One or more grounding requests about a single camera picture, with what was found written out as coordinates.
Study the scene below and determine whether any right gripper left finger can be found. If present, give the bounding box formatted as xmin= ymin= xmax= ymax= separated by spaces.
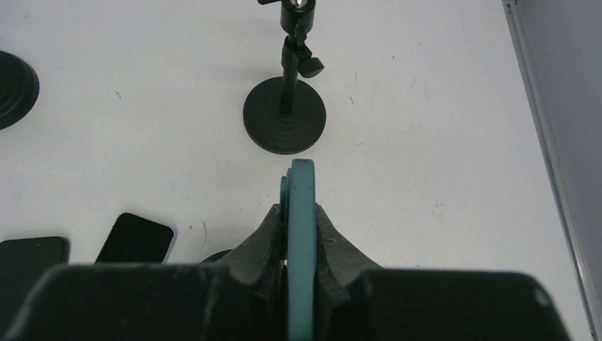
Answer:
xmin=4 ymin=204 xmax=285 ymax=340

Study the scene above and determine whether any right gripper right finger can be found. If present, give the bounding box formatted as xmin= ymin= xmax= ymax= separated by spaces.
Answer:
xmin=314 ymin=207 xmax=569 ymax=340

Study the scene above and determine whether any blue-cased phone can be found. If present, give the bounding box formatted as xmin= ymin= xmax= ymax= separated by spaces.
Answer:
xmin=280 ymin=159 xmax=317 ymax=340

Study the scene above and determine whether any black phone stand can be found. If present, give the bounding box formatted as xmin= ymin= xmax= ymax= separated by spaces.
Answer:
xmin=243 ymin=0 xmax=327 ymax=155
xmin=1 ymin=51 xmax=40 ymax=129

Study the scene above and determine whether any black phone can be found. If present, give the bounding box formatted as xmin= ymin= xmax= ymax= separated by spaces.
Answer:
xmin=1 ymin=236 xmax=69 ymax=330

